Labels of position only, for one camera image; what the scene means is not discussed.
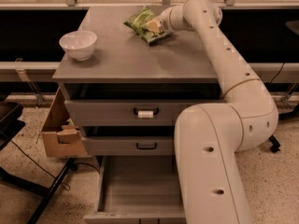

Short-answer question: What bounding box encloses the grey bottom drawer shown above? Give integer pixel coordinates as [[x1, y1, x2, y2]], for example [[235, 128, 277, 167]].
[[84, 156, 186, 224]]

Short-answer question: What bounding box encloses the thin black cable left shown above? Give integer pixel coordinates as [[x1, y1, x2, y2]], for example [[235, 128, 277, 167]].
[[0, 131, 72, 192]]

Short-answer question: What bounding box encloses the white ceramic bowl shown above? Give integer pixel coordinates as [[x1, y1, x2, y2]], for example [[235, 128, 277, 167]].
[[59, 30, 97, 61]]

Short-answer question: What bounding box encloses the green jalapeno chip bag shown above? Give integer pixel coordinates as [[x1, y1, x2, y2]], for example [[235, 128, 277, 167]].
[[123, 6, 170, 45]]

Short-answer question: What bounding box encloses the grey drawer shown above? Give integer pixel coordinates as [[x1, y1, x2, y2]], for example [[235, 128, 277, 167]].
[[84, 156, 186, 224], [82, 126, 174, 156], [64, 83, 221, 126]]

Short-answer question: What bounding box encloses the grey middle drawer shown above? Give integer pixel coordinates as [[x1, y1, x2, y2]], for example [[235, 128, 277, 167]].
[[82, 126, 174, 156]]

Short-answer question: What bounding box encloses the black tray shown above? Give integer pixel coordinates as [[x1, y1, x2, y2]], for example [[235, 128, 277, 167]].
[[0, 102, 25, 150]]

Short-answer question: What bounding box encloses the grey top drawer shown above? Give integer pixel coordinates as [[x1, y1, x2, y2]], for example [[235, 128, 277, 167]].
[[64, 83, 221, 126]]

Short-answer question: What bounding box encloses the grey drawer cabinet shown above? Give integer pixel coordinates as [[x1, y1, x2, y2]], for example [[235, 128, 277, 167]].
[[51, 5, 236, 173]]

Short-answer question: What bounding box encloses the black stand leg right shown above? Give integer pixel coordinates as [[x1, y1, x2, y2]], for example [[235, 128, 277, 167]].
[[269, 135, 280, 153]]

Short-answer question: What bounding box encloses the cardboard box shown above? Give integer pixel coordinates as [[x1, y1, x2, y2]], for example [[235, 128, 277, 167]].
[[41, 90, 88, 158]]

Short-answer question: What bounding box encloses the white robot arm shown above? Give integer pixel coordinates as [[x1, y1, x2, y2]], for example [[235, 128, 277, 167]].
[[147, 0, 278, 224]]

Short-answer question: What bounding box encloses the black stand base left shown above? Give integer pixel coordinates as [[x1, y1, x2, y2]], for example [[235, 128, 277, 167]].
[[0, 158, 77, 224]]

